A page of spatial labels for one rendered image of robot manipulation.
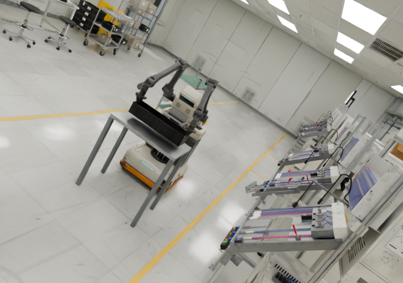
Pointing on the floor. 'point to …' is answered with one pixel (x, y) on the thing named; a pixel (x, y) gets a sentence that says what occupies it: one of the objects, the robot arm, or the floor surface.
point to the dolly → (88, 17)
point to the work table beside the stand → (158, 141)
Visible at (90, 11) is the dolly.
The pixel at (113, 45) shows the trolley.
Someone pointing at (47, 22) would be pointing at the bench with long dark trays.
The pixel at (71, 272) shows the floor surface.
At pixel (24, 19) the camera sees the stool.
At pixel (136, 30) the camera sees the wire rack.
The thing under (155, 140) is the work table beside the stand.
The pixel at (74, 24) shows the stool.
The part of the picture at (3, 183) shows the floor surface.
